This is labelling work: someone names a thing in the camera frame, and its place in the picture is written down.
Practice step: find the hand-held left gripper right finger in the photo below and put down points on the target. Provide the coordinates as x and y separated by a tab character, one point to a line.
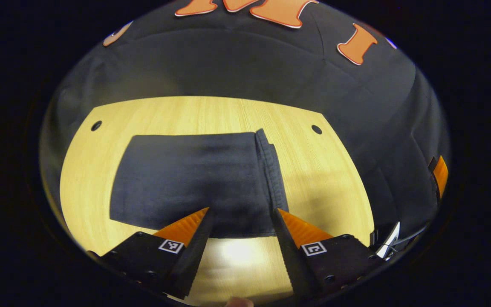
294	260

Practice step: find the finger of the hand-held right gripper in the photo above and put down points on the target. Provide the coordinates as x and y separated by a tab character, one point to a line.
441	175

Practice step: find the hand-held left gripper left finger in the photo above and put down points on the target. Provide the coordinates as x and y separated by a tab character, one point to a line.
194	260

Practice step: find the dark grey jeans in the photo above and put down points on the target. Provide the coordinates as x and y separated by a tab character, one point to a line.
186	179

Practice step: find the black backdrop cloth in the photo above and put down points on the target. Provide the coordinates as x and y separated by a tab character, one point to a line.
228	64

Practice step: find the white plastic bracket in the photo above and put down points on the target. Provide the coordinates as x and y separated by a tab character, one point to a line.
390	243

